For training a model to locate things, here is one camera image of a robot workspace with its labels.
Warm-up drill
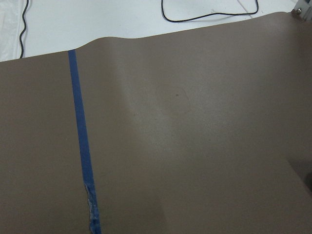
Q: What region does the black cable on table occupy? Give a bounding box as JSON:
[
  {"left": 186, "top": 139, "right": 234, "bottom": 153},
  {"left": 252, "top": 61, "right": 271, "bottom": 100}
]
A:
[{"left": 161, "top": 0, "right": 259, "bottom": 23}]

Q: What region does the aluminium frame post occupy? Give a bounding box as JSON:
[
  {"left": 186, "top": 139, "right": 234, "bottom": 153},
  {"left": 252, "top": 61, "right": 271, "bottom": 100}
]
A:
[{"left": 291, "top": 0, "right": 312, "bottom": 21}]

